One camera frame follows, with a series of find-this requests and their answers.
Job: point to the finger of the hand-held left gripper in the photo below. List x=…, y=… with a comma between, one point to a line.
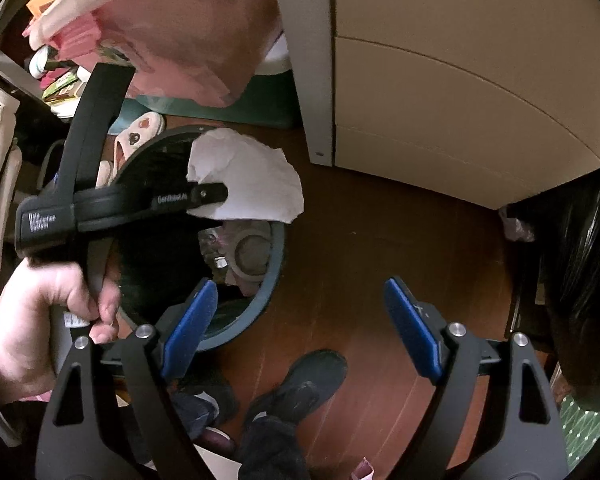
x=212, y=194

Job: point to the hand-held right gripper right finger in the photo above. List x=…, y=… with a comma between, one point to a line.
x=412, y=330

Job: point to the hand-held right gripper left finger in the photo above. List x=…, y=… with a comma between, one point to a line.
x=190, y=330

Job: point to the white paper tissue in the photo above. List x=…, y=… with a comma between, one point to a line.
x=260, y=180

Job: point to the black round trash bin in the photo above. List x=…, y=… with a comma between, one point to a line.
x=150, y=260

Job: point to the person's left hand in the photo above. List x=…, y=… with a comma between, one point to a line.
x=30, y=320

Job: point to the crumpled clear wrapper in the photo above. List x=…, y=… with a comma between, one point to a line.
x=215, y=255

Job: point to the black shoe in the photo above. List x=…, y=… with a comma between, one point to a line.
x=205, y=400
x=300, y=385

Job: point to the used beige tape roll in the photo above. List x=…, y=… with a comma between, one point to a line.
x=250, y=255

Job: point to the beige slipper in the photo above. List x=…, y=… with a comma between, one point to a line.
x=106, y=172
x=140, y=135

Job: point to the dark green box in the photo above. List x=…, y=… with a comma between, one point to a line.
x=262, y=105

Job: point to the person's dark trouser leg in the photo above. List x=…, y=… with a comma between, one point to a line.
x=272, y=452

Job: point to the grey shelf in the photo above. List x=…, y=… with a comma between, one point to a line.
x=5, y=67

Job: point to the pink plastic bag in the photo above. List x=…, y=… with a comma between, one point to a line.
x=180, y=25

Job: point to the black plastic bag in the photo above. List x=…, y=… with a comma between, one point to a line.
x=580, y=280

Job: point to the green patterned mat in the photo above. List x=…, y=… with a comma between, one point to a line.
x=585, y=435

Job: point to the cream cabinet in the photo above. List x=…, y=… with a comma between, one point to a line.
x=430, y=110

